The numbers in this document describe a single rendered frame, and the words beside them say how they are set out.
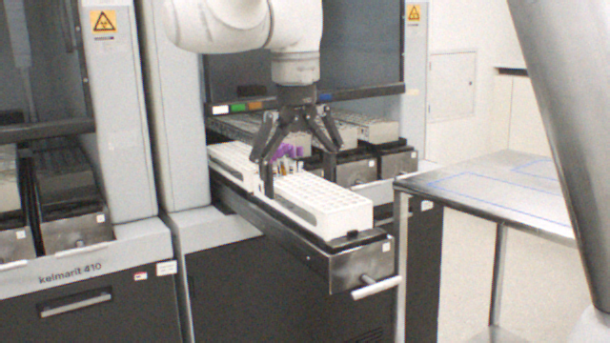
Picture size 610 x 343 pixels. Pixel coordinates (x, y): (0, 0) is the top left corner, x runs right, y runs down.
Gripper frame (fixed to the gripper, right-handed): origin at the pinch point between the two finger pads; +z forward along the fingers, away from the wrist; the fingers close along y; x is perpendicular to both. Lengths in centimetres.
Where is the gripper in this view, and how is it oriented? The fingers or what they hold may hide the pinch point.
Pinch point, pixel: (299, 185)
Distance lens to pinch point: 99.5
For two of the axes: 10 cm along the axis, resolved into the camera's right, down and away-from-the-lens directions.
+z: 0.3, 9.6, 2.8
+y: 8.6, -1.7, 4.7
